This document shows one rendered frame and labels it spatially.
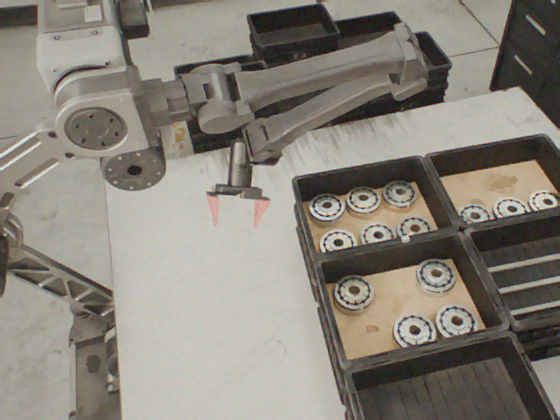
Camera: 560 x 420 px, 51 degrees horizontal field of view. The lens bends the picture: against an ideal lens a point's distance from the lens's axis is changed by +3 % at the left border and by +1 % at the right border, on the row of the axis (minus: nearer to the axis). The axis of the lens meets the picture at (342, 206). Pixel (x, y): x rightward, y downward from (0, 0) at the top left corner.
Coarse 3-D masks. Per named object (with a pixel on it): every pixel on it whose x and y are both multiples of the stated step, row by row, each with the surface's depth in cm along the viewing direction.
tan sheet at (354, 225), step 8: (416, 184) 174; (344, 200) 170; (384, 208) 168; (416, 208) 168; (424, 208) 168; (344, 216) 165; (352, 216) 165; (376, 216) 166; (384, 216) 166; (392, 216) 166; (400, 216) 166; (424, 216) 166; (312, 224) 163; (336, 224) 163; (344, 224) 163; (352, 224) 164; (360, 224) 164; (392, 224) 164; (432, 224) 164; (312, 232) 161; (320, 232) 161; (352, 232) 162
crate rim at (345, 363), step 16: (416, 240) 147; (432, 240) 148; (464, 240) 148; (336, 256) 143; (352, 256) 144; (320, 272) 140; (480, 272) 141; (320, 288) 138; (496, 304) 135; (336, 336) 129; (464, 336) 129; (384, 352) 126; (400, 352) 127
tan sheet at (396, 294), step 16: (384, 272) 152; (400, 272) 153; (384, 288) 149; (400, 288) 149; (416, 288) 149; (464, 288) 149; (384, 304) 146; (400, 304) 146; (416, 304) 146; (432, 304) 146; (448, 304) 146; (464, 304) 146; (336, 320) 143; (352, 320) 143; (368, 320) 143; (384, 320) 143; (432, 320) 143; (480, 320) 143; (352, 336) 140; (368, 336) 140; (384, 336) 140; (352, 352) 137; (368, 352) 137
